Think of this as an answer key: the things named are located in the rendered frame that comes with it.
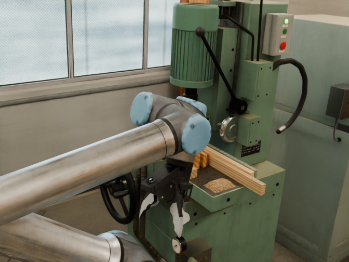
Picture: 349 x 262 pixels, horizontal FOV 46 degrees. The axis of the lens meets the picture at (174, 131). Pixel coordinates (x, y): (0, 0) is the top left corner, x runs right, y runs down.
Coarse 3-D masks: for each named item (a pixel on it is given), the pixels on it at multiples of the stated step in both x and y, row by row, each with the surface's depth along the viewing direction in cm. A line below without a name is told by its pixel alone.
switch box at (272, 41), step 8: (272, 16) 163; (280, 16) 161; (288, 16) 164; (272, 24) 163; (280, 24) 163; (288, 24) 165; (264, 32) 167; (272, 32) 164; (280, 32) 164; (288, 32) 167; (264, 40) 168; (272, 40) 165; (280, 40) 166; (288, 40) 168; (264, 48) 169; (272, 48) 165; (280, 48) 167; (288, 48) 170
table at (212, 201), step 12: (204, 168) 163; (192, 180) 153; (204, 180) 154; (192, 192) 152; (204, 192) 146; (228, 192) 146; (240, 192) 150; (252, 192) 155; (204, 204) 147; (216, 204) 144; (228, 204) 148
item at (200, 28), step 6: (198, 30) 143; (204, 30) 144; (204, 36) 146; (204, 42) 147; (210, 48) 149; (210, 54) 150; (216, 60) 153; (216, 66) 154; (222, 72) 156; (222, 78) 158; (228, 84) 160; (234, 96) 164; (234, 102) 166; (240, 102) 165; (246, 102) 167; (234, 108) 166; (240, 108) 166; (246, 108) 168; (240, 114) 167
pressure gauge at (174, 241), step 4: (172, 240) 157; (176, 240) 155; (180, 240) 154; (184, 240) 154; (172, 244) 158; (176, 244) 155; (180, 244) 153; (184, 244) 154; (176, 248) 156; (180, 248) 153; (184, 248) 154; (176, 252) 156; (180, 252) 154
